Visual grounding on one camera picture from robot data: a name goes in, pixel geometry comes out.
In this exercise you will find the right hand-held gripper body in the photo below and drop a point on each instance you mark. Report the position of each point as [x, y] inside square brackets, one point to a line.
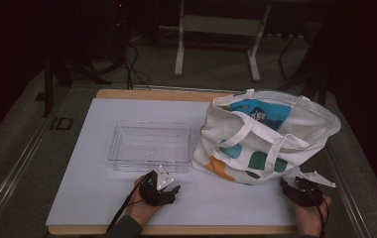
[305, 193]

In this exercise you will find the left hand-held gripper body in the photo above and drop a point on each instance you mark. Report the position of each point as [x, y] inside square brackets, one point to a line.
[150, 193]

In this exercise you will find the white canvas tote bag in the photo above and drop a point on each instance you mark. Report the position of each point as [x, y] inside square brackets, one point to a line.
[262, 145]

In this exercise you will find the clear plastic container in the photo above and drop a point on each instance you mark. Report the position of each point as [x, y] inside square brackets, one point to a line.
[150, 145]

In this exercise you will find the person's left hand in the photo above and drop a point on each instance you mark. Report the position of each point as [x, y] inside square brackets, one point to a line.
[145, 211]

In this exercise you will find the person's right hand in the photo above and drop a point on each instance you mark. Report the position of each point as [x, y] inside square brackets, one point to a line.
[309, 218]

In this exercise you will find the white table mat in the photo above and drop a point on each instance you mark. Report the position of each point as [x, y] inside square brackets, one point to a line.
[97, 185]

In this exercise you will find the black metal stand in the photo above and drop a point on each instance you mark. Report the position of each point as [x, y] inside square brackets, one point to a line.
[304, 76]

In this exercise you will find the black tripod stand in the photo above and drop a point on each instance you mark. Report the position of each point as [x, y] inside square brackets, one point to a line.
[64, 71]

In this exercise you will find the metal floor rail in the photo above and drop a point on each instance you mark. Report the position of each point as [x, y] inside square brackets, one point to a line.
[11, 180]
[348, 198]

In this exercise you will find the white metal stand frame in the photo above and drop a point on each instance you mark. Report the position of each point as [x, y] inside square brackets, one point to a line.
[219, 24]

